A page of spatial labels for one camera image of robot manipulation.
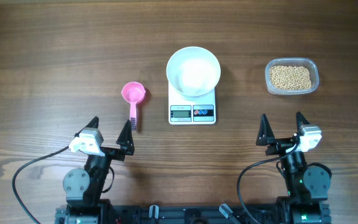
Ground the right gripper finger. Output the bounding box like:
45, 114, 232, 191
255, 114, 275, 146
295, 111, 310, 136

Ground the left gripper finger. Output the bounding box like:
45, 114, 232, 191
75, 116, 99, 137
116, 120, 135, 156

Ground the pink measuring scoop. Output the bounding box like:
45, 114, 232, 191
121, 82, 146, 130

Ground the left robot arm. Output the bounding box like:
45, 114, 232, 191
55, 116, 135, 224

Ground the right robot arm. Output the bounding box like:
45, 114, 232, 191
256, 112, 332, 224

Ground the white digital kitchen scale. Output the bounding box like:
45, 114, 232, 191
168, 83, 217, 125

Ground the white bowl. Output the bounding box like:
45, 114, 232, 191
166, 46, 221, 98

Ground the soybeans pile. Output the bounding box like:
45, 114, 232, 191
269, 66, 311, 90

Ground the clear plastic container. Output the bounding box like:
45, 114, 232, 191
265, 58, 319, 95

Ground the right black cable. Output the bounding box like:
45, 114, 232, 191
236, 142, 301, 224

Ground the black cable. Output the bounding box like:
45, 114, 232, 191
236, 142, 301, 224
11, 145, 71, 224

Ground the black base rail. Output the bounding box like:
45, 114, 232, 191
55, 203, 332, 224

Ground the left black cable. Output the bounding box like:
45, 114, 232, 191
11, 145, 71, 224

